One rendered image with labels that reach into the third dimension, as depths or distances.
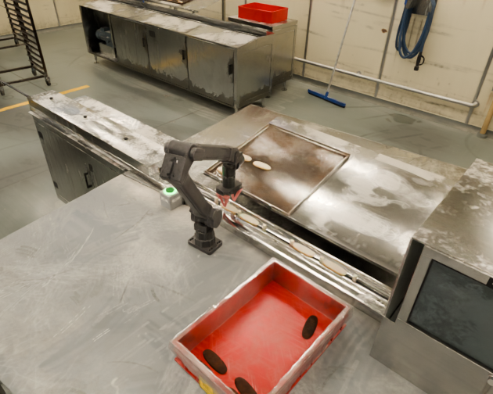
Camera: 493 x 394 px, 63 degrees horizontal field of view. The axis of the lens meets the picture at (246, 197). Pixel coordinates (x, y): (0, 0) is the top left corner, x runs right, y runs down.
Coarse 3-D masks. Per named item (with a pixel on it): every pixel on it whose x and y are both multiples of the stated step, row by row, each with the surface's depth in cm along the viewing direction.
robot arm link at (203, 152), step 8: (200, 144) 134; (208, 144) 143; (192, 152) 122; (200, 152) 125; (208, 152) 138; (216, 152) 144; (224, 152) 150; (232, 152) 156; (200, 160) 127; (224, 160) 154; (232, 160) 158
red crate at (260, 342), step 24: (264, 288) 143; (240, 312) 135; (264, 312) 135; (288, 312) 135; (312, 312) 135; (216, 336) 127; (240, 336) 127; (264, 336) 127; (288, 336) 127; (312, 336) 128; (336, 336) 127; (240, 360) 120; (264, 360) 120; (288, 360) 121; (264, 384) 114
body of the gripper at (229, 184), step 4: (224, 180) 166; (228, 180) 165; (232, 180) 166; (236, 180) 173; (220, 184) 170; (224, 184) 167; (228, 184) 166; (232, 184) 167; (236, 184) 170; (240, 184) 171; (216, 188) 168; (220, 188) 167; (224, 188) 168; (228, 188) 168; (232, 188) 168; (224, 192) 166; (228, 192) 166
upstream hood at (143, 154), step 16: (32, 96) 257; (48, 96) 258; (64, 96) 259; (48, 112) 244; (64, 112) 239; (80, 112) 240; (80, 128) 223; (96, 128) 222; (112, 128) 223; (96, 144) 218; (112, 144) 208; (128, 144) 209; (144, 144) 209; (128, 160) 202; (144, 160) 196; (160, 160) 196
